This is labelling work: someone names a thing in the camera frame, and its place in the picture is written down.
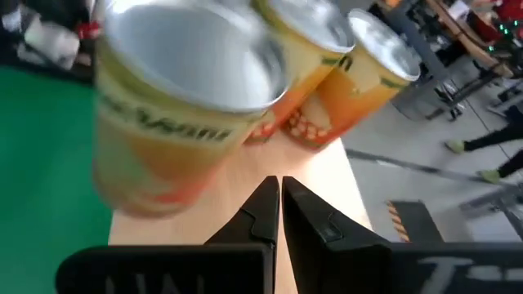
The green table mat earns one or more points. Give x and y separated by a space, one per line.
41 183

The pale green Pears can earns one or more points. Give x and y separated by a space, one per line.
163 155

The black mat orange striped edge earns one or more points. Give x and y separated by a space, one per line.
417 220

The tall orange Corn can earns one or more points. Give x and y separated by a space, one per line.
298 81
351 98

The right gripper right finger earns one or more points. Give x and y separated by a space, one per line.
347 265

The person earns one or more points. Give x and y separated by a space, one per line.
490 136

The wooden shelf black metal frame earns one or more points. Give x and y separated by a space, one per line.
318 171

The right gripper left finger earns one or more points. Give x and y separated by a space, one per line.
163 269

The wooden desk black legs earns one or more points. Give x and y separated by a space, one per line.
470 45

